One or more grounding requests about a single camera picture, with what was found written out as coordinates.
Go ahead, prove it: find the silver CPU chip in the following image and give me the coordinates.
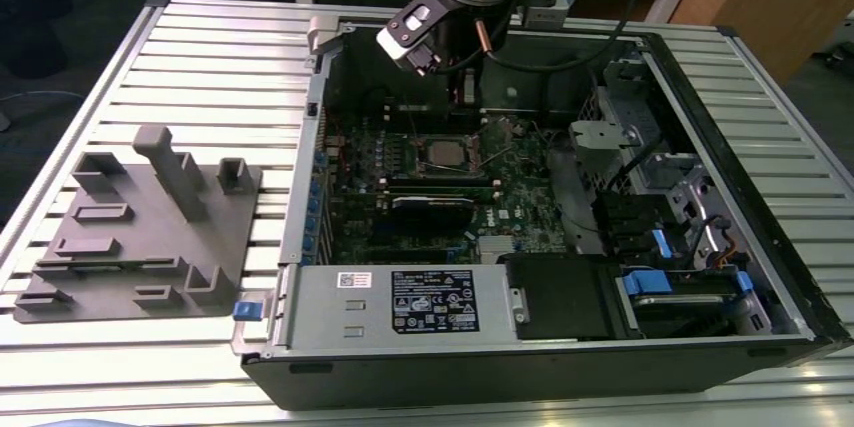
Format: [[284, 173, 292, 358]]
[[428, 141, 470, 165]]

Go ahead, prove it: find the black connector block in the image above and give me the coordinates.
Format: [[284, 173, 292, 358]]
[[590, 191, 682, 256]]

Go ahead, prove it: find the black cable loop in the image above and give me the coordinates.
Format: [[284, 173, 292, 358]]
[[540, 52, 600, 116]]

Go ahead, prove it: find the black chair base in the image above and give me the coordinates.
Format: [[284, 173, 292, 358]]
[[810, 16, 854, 71]]

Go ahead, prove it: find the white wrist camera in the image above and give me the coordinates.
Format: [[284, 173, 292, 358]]
[[375, 0, 463, 79]]

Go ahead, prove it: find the silver chipset heatsink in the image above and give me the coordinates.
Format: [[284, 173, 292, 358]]
[[478, 235, 516, 254]]

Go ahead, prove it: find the black graphics card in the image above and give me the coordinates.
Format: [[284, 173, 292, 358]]
[[389, 195, 479, 231]]

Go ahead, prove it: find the silver metal drive cage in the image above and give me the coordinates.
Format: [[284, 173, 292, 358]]
[[566, 59, 708, 208]]

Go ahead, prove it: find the black PC case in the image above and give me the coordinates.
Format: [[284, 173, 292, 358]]
[[229, 14, 854, 413]]

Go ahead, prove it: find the metal CPU socket cover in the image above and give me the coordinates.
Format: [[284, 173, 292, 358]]
[[464, 130, 487, 172]]

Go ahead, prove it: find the grey metal support bar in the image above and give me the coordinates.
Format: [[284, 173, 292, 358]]
[[543, 144, 606, 254]]

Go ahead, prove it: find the CPU socket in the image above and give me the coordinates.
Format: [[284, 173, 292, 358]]
[[412, 132, 483, 174]]

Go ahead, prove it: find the green motherboard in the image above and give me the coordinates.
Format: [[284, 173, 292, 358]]
[[316, 106, 582, 266]]

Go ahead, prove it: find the beige case bracket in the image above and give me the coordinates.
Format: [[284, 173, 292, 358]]
[[305, 15, 343, 56]]

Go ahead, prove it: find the multicoloured power wire bundle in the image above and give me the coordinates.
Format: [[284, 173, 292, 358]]
[[692, 214, 752, 271]]

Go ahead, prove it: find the hard disk in blue carrier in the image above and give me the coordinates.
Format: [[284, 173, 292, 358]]
[[619, 269, 755, 338]]

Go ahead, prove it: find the blue plastic clip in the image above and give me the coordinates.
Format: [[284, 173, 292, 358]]
[[647, 229, 674, 259]]

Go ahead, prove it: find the copper cable fitting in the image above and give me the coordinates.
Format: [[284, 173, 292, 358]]
[[475, 17, 498, 56]]

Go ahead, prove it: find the silver power supply unit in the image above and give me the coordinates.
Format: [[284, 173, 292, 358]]
[[279, 264, 519, 348]]

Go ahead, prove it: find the grey parts rack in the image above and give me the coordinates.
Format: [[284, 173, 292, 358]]
[[11, 125, 265, 324]]

